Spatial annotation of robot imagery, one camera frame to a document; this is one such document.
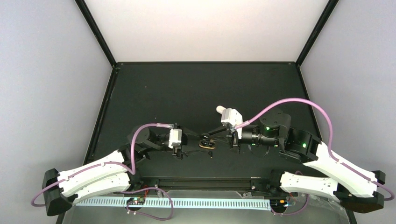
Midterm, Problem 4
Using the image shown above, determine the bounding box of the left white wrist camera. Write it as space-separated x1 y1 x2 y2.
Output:
168 128 182 148

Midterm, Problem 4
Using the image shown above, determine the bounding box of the black earbuds charging case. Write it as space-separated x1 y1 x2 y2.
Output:
198 133 216 150

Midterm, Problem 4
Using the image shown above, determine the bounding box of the white perforated cable duct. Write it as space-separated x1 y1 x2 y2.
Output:
76 196 271 211

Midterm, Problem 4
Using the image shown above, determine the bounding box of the left green circuit board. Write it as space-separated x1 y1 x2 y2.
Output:
127 197 146 206

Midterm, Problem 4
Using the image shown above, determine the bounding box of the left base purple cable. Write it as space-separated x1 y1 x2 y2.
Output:
120 187 175 221

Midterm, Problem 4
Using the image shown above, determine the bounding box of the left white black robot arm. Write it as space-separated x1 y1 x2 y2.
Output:
39 123 200 217

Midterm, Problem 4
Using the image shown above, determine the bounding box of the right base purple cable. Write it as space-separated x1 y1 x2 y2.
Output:
269 170 311 217

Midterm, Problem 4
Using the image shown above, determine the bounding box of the black aluminium mounting rail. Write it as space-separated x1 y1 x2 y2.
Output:
127 176 297 199

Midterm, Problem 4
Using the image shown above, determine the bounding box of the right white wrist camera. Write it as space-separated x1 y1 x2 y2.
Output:
220 108 243 139

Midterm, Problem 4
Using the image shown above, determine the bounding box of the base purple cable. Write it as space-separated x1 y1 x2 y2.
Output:
120 187 175 221
269 170 311 217

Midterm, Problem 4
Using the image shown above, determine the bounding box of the black enclosure frame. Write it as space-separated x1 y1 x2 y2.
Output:
76 0 337 178

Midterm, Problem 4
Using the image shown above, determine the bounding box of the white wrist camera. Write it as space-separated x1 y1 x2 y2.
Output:
220 108 243 139
168 128 182 148

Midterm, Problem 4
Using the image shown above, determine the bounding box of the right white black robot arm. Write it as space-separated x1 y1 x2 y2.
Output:
216 106 386 213

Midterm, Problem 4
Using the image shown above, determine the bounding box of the green circuit board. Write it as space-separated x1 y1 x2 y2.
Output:
127 197 146 206
270 199 296 209

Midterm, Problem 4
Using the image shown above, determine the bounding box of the right green circuit board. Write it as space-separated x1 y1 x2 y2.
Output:
270 199 296 209

